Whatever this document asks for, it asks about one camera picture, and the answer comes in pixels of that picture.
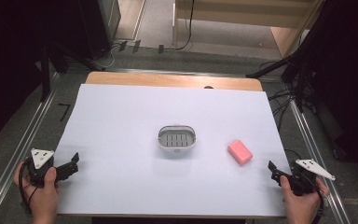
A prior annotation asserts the white floor cable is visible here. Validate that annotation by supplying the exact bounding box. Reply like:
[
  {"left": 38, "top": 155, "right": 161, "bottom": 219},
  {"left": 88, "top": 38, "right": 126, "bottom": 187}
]
[{"left": 88, "top": 42, "right": 120, "bottom": 70}]

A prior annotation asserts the person's right hand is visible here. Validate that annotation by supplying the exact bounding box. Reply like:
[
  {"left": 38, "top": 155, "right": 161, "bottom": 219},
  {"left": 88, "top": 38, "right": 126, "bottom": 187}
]
[{"left": 280, "top": 175, "right": 331, "bottom": 224}]

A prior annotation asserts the black hanging cable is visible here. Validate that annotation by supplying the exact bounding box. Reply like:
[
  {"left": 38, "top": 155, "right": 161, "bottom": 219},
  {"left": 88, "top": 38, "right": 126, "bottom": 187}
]
[{"left": 173, "top": 0, "right": 196, "bottom": 51}]

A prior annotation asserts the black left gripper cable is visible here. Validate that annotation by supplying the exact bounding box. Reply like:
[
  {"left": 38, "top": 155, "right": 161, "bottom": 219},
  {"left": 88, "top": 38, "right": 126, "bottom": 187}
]
[{"left": 18, "top": 158, "right": 39, "bottom": 216}]

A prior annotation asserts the white paper sheet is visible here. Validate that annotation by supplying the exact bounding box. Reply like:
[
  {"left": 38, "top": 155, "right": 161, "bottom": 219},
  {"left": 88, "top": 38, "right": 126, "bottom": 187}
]
[{"left": 55, "top": 83, "right": 289, "bottom": 217}]

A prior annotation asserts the person's left hand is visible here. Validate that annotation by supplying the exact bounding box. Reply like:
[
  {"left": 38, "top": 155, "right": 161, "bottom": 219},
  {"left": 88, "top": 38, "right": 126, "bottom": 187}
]
[{"left": 13, "top": 161, "right": 60, "bottom": 224}]

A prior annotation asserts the metal floor rail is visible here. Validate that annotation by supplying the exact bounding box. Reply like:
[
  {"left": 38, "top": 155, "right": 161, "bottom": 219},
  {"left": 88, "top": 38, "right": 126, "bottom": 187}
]
[
  {"left": 288, "top": 92, "right": 352, "bottom": 224},
  {"left": 0, "top": 72, "right": 61, "bottom": 224}
]

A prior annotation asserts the light wooden shelf unit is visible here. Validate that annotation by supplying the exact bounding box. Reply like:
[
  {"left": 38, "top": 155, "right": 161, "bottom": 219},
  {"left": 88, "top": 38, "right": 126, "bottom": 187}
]
[{"left": 172, "top": 0, "right": 325, "bottom": 60}]

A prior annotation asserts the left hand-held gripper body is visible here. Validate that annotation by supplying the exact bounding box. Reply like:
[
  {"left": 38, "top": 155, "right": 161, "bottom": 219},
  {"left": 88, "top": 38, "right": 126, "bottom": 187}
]
[{"left": 27, "top": 147, "right": 58, "bottom": 189}]

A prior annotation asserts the dark cabinet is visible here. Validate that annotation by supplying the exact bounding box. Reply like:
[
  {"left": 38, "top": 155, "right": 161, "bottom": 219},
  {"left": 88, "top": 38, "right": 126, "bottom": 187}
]
[{"left": 74, "top": 0, "right": 122, "bottom": 61}]

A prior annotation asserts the pink soap bar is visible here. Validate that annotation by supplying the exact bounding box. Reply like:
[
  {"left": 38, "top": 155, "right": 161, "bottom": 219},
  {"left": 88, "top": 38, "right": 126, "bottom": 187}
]
[{"left": 227, "top": 139, "right": 254, "bottom": 166}]

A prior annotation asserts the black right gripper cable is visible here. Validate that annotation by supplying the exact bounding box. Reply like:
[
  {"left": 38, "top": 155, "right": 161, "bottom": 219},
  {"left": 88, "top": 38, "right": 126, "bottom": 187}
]
[{"left": 304, "top": 172, "right": 325, "bottom": 224}]

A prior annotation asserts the grey slotted soap dish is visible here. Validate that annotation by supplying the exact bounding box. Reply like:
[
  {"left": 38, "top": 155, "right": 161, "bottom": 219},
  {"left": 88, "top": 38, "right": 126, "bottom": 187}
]
[{"left": 157, "top": 124, "right": 198, "bottom": 153}]

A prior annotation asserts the bundle of black cables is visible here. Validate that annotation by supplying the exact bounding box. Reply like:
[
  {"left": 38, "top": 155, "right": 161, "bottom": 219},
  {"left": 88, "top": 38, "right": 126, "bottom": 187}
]
[{"left": 259, "top": 60, "right": 320, "bottom": 132}]

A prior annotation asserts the dark curtain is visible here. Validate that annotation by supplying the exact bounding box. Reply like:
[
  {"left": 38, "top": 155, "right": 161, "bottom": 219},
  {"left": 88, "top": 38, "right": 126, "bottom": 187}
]
[
  {"left": 304, "top": 0, "right": 358, "bottom": 186},
  {"left": 0, "top": 0, "right": 85, "bottom": 150}
]

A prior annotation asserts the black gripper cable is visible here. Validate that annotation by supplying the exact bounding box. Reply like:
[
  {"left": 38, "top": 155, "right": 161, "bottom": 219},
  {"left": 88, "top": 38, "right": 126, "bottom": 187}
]
[
  {"left": 304, "top": 172, "right": 325, "bottom": 224},
  {"left": 18, "top": 158, "right": 39, "bottom": 216}
]

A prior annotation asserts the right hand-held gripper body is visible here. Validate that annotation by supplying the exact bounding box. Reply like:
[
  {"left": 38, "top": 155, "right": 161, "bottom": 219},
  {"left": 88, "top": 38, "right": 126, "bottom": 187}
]
[{"left": 287, "top": 159, "right": 337, "bottom": 197}]

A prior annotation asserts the black metal stand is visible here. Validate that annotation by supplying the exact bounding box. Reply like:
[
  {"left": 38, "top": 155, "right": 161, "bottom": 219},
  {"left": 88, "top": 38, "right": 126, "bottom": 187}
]
[{"left": 38, "top": 41, "right": 106, "bottom": 103}]

